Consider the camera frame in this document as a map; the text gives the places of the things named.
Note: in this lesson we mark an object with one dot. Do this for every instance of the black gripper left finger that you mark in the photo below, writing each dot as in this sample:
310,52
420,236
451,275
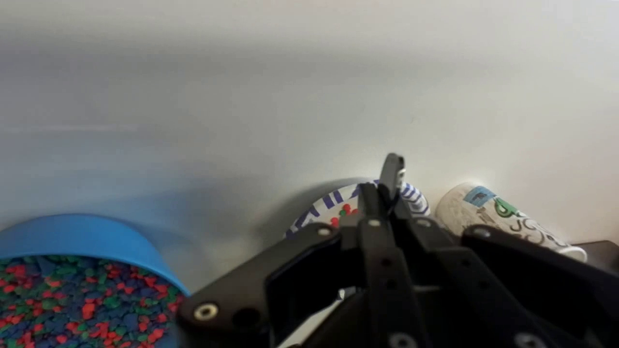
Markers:
291,277

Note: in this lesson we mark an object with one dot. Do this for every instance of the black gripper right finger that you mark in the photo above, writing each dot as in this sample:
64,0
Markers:
529,290

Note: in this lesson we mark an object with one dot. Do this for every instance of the small colourful cereal portion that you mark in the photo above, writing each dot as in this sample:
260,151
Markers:
341,215

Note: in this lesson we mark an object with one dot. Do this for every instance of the metal spoon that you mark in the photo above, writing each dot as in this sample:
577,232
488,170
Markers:
391,170

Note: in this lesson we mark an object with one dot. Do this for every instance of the white blue-patterned bowl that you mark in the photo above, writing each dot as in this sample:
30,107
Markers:
322,203

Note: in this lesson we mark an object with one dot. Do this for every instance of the blue bowl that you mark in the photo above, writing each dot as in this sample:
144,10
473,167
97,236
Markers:
84,234

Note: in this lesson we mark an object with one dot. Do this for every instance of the colourful cereal heap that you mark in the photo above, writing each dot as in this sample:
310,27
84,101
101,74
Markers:
78,302

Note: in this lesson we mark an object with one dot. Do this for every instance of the patterned paper cup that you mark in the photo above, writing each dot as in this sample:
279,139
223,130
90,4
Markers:
504,215

